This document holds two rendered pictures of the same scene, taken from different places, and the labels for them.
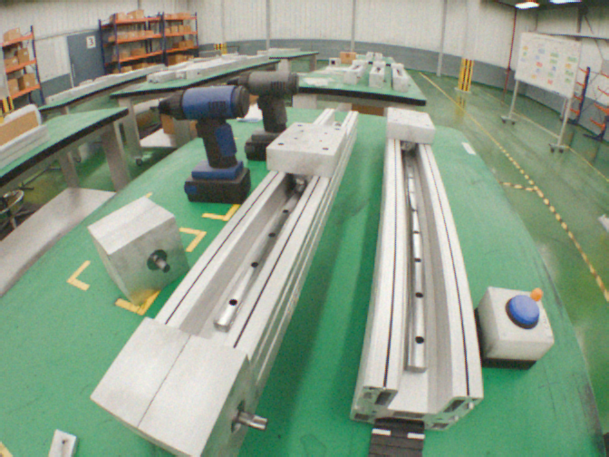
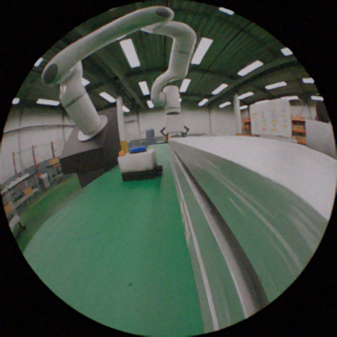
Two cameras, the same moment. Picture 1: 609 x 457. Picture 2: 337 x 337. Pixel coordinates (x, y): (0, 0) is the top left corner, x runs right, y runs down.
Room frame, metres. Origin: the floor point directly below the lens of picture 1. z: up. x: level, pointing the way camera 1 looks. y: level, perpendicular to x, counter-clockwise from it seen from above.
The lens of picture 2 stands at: (0.42, -0.24, 0.87)
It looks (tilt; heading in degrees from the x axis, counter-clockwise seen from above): 18 degrees down; 165
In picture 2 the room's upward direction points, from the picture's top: 6 degrees counter-clockwise
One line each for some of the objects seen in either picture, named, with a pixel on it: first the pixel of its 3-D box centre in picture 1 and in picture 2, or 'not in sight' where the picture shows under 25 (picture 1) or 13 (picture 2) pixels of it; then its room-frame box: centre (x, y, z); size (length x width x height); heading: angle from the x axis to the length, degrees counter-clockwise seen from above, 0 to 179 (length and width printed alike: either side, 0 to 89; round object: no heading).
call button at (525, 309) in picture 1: (523, 311); (138, 150); (0.17, -0.25, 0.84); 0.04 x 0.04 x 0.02
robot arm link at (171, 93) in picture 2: not in sight; (170, 98); (-0.11, -0.05, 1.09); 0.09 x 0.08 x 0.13; 91
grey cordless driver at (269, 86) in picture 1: (257, 114); not in sight; (0.73, 0.12, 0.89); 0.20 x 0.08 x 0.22; 84
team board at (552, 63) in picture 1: (542, 87); not in sight; (4.50, -4.16, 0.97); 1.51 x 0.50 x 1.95; 6
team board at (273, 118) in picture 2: not in sight; (270, 134); (-0.61, 3.05, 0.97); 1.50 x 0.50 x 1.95; 166
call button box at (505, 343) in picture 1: (505, 327); (143, 162); (0.17, -0.24, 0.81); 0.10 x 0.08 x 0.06; 76
